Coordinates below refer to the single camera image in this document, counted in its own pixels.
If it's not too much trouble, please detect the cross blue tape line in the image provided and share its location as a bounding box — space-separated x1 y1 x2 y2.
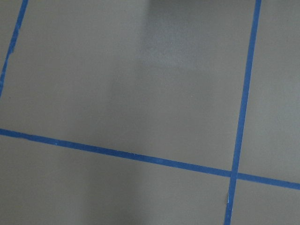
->
0 129 300 190

